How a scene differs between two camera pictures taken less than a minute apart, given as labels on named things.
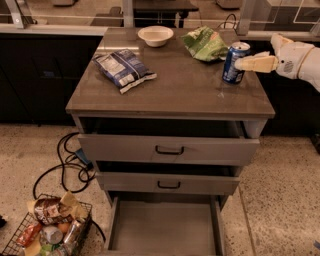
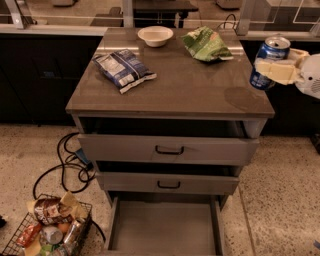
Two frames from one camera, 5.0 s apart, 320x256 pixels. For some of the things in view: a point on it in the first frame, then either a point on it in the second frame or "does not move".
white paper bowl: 155,36 does not move
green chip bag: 205,43 does not move
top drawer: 157,141 does not move
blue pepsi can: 230,74 -> 274,47
